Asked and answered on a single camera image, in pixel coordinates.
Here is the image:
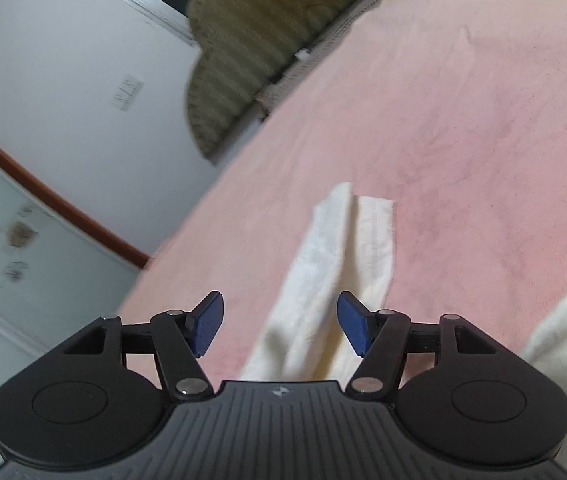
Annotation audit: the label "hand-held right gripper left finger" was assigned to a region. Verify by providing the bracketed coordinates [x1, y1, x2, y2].
[64, 290, 227, 402]

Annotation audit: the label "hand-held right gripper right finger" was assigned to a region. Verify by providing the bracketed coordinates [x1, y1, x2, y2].
[336, 290, 500, 402]

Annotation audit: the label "white pants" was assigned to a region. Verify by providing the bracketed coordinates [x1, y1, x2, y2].
[240, 181, 397, 382]

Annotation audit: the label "pink blanket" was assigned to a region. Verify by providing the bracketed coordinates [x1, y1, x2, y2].
[114, 0, 567, 383]

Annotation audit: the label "olive striped headboard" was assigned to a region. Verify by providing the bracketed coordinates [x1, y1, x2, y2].
[184, 0, 404, 166]

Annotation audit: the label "brown wooden door frame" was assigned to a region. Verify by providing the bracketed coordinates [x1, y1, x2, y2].
[0, 116, 150, 268]

